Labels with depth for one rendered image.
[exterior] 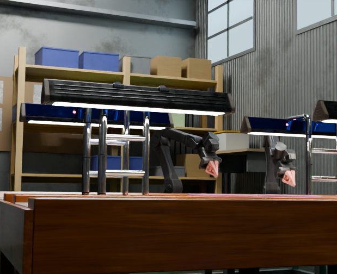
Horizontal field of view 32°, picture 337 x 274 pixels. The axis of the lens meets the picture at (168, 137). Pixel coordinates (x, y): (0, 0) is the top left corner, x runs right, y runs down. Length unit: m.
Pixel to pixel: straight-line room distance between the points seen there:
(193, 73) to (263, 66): 0.97
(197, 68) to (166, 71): 0.44
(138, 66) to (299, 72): 2.03
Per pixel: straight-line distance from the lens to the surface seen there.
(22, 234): 1.46
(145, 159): 2.01
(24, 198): 1.86
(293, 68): 6.72
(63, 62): 7.18
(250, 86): 7.44
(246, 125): 2.62
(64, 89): 1.78
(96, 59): 7.29
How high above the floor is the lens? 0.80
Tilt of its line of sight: 5 degrees up
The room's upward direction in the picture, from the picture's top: 1 degrees clockwise
